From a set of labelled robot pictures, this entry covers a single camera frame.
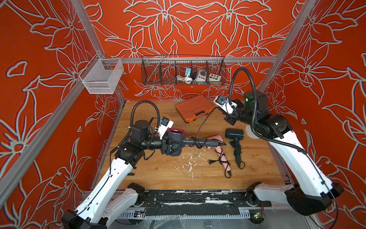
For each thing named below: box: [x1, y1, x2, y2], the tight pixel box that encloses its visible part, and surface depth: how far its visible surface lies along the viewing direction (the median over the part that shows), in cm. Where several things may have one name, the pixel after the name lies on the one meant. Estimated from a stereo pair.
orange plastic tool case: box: [175, 94, 215, 124], surface depth 109 cm
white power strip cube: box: [208, 73, 222, 82], surface depth 96 cm
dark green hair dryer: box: [225, 128, 244, 168], surface depth 90 cm
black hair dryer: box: [166, 127, 227, 157], surface depth 62 cm
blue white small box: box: [184, 67, 192, 78], surface depth 85 cm
